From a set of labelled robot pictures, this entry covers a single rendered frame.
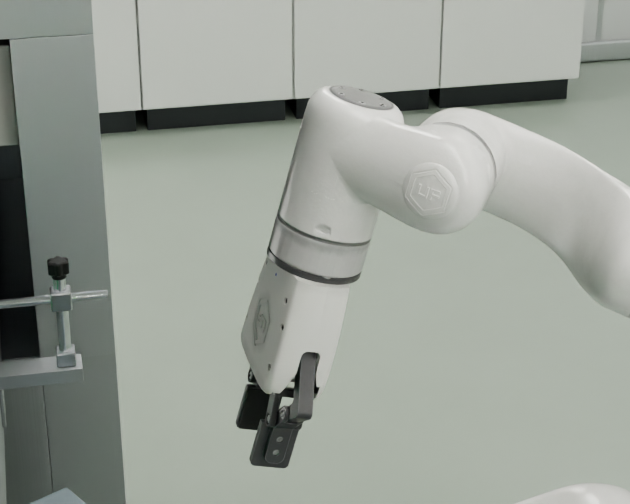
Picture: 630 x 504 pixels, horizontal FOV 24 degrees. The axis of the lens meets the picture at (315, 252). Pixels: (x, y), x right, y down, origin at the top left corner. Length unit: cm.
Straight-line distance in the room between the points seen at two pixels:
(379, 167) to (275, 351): 17
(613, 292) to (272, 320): 26
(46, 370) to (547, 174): 96
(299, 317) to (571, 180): 23
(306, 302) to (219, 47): 386
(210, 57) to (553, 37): 121
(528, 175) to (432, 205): 13
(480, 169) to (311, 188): 13
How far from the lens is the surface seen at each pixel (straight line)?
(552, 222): 113
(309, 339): 110
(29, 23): 197
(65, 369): 193
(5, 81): 210
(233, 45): 493
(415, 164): 103
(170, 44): 490
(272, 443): 115
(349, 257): 109
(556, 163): 113
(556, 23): 521
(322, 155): 106
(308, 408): 110
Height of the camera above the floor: 183
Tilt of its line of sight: 26 degrees down
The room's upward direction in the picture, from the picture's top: straight up
